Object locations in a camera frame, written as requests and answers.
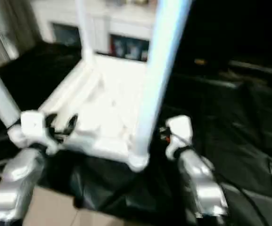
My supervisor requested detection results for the black shiny mat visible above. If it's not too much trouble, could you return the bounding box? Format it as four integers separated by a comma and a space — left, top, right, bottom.
0, 40, 272, 226

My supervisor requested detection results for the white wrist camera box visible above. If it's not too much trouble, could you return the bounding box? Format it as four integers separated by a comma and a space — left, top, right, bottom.
19, 110, 59, 155
165, 115, 193, 161

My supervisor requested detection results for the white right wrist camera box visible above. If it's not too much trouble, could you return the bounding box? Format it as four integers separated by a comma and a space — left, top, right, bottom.
165, 115, 193, 161

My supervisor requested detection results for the white glass-door cabinet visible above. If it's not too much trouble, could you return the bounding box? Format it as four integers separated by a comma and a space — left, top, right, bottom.
38, 0, 156, 62

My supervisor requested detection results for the long dark metal bar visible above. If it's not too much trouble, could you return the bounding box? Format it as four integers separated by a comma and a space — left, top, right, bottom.
228, 60, 272, 74

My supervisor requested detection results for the grey curtain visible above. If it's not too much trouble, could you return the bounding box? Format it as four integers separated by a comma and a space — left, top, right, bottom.
13, 0, 44, 52

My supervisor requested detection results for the white plastic table top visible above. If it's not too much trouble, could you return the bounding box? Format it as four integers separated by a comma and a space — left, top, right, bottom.
7, 58, 151, 173

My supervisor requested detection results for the glass door with grey frame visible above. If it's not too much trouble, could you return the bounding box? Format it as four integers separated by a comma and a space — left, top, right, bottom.
0, 0, 20, 68

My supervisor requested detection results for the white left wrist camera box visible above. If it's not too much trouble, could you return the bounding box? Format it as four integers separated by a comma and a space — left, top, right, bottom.
19, 110, 59, 155

